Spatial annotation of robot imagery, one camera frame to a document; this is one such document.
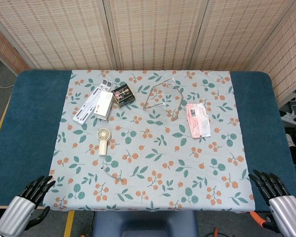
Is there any cream handheld fan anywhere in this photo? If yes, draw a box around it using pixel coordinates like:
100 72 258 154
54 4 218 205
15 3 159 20
97 127 111 156

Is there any blue chair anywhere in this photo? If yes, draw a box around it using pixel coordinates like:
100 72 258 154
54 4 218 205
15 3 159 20
92 210 199 237

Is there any white power strip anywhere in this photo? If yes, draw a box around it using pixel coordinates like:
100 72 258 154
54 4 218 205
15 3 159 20
279 103 296 127

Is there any orange clamp handle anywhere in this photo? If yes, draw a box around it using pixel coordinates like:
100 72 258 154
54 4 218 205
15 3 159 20
251 211 266 228

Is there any white box with red logo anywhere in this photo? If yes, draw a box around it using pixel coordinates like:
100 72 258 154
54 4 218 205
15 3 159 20
94 90 114 121

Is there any pink and white sachet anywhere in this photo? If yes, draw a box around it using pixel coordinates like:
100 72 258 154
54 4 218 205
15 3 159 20
185 103 212 139

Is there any clear acrylic hexagonal frame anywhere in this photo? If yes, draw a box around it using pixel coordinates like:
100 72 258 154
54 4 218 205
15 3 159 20
143 78 184 121

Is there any blue table mat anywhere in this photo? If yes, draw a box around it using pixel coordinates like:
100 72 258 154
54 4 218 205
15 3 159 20
0 70 296 213

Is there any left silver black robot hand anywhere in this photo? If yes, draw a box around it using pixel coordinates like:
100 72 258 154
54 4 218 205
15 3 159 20
0 175 56 237

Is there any black box with colourful print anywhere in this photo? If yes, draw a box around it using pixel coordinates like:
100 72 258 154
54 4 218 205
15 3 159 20
111 83 136 108

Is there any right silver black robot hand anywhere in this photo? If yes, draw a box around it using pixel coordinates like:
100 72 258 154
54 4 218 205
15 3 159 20
248 169 296 237

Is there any woven folding screen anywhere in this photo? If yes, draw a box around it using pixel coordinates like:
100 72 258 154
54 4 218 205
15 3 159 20
0 0 296 106

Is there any white folding stand with slots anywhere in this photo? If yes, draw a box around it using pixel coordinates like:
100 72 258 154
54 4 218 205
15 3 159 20
73 79 112 124

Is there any floral printed tablecloth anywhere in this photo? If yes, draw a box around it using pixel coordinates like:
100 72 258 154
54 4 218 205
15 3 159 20
46 69 256 213

